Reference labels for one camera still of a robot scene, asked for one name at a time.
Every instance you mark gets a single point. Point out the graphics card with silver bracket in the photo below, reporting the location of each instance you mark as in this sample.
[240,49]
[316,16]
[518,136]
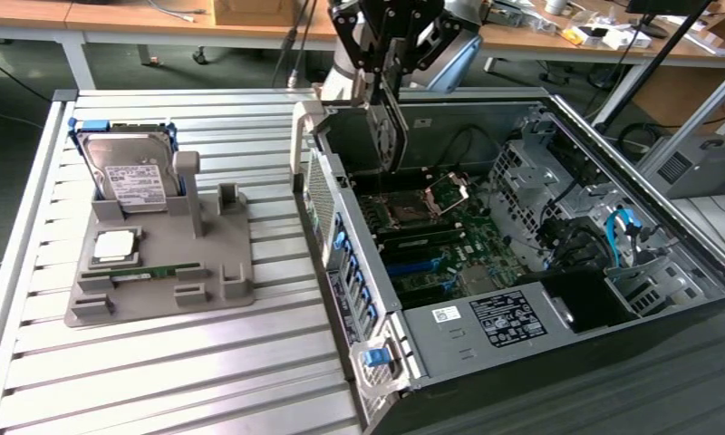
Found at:
[386,136]

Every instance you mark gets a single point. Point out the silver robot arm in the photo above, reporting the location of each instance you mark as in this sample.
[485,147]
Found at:
[338,68]

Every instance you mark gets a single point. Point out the silver metal device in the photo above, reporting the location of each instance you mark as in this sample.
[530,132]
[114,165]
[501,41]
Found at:
[510,13]

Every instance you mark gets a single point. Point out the wooden desk grey legs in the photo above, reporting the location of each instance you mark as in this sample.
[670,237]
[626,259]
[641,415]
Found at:
[36,22]
[532,38]

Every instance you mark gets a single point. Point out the brown cardboard box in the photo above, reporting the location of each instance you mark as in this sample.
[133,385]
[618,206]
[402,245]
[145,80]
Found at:
[253,11]

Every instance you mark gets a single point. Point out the white cup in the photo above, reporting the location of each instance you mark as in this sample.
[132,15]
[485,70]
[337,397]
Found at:
[557,5]

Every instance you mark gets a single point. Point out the open grey PC case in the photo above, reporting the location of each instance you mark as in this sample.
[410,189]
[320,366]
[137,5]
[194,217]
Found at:
[496,113]

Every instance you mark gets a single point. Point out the orange white box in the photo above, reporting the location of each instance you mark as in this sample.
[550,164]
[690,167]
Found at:
[573,35]

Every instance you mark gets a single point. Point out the black caster wheel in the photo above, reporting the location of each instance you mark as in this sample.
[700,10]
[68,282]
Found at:
[200,56]

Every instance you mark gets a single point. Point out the small white box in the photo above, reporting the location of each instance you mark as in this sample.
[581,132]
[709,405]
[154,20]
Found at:
[625,41]

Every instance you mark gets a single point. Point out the metal socket cover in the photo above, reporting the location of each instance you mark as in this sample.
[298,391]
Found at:
[454,176]

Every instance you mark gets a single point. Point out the grey metal disk bay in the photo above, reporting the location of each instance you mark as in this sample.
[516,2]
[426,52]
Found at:
[520,176]

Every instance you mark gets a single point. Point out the black monitor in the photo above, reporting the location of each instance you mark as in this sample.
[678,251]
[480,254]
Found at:
[658,5]

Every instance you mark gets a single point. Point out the black stand pole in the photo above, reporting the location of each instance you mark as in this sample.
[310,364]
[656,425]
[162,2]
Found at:
[672,45]

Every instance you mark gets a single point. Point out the CPU socket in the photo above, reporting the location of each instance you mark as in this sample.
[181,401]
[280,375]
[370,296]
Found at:
[408,210]

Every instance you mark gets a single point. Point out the hard disk with blue carrier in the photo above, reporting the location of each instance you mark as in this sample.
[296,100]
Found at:
[126,149]

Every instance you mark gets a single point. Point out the green motherboard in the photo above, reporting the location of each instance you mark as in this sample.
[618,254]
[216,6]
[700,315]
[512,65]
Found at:
[477,235]

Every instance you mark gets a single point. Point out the RAM stick with black chips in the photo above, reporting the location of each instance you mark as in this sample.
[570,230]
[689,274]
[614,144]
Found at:
[422,244]

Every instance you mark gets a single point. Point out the grey equipment box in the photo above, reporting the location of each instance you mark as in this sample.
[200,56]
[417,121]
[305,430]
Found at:
[706,172]

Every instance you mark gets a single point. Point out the silver chipset heat sink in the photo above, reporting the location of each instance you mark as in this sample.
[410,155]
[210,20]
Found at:
[478,280]

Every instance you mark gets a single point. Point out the grey parts rack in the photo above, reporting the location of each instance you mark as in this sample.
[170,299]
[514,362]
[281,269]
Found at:
[157,254]

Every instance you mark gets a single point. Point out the silver CPU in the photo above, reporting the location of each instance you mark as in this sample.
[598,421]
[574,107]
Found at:
[114,247]

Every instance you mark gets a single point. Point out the green RAM stick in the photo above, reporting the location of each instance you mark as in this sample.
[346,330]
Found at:
[157,272]

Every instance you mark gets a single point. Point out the blue case latch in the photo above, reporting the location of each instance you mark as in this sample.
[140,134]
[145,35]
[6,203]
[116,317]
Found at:
[376,358]

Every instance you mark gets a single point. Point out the grey power supply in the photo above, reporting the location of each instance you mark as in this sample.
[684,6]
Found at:
[434,358]

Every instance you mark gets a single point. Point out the metal slat table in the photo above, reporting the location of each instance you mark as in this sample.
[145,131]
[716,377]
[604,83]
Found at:
[157,362]

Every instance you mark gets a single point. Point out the aluminium frame profile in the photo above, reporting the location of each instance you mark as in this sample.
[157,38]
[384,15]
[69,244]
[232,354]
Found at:
[689,120]

